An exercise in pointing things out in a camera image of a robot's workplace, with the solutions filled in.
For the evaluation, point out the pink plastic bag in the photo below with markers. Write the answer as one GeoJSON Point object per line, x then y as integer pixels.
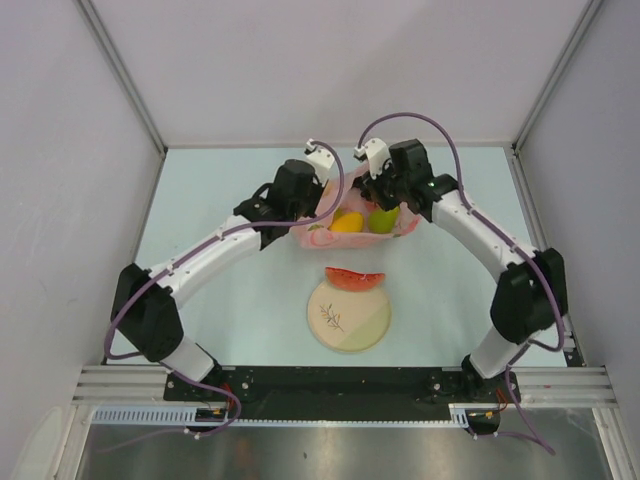
{"type": "Point", "coordinates": [318, 236]}

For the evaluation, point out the round cream plate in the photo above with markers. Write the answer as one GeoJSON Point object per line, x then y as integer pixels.
{"type": "Point", "coordinates": [349, 322]}

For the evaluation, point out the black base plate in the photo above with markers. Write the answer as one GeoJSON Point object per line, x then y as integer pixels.
{"type": "Point", "coordinates": [358, 394]}

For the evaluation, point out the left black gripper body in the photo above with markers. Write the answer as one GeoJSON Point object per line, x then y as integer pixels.
{"type": "Point", "coordinates": [307, 206]}

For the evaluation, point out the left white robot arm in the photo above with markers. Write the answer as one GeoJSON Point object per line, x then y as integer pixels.
{"type": "Point", "coordinates": [147, 303]}

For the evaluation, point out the green fake pear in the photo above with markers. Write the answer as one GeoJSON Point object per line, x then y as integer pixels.
{"type": "Point", "coordinates": [382, 221]}

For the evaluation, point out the white slotted cable duct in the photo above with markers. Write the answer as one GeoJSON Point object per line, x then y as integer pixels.
{"type": "Point", "coordinates": [175, 416]}

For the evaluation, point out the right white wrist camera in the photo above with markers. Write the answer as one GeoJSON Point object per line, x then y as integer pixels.
{"type": "Point", "coordinates": [375, 153]}

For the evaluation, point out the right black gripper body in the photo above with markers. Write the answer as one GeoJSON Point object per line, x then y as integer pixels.
{"type": "Point", "coordinates": [389, 188]}

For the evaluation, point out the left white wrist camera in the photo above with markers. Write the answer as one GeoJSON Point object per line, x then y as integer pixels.
{"type": "Point", "coordinates": [320, 159]}

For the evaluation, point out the yellow fake mango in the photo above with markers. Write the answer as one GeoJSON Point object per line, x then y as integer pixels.
{"type": "Point", "coordinates": [351, 222]}

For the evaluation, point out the red watermelon slice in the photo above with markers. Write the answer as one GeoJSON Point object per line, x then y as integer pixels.
{"type": "Point", "coordinates": [353, 281]}

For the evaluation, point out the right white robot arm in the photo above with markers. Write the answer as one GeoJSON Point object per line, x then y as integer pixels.
{"type": "Point", "coordinates": [530, 294]}

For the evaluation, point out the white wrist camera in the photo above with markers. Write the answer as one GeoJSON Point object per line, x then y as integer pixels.
{"type": "Point", "coordinates": [320, 159]}
{"type": "Point", "coordinates": [375, 153]}

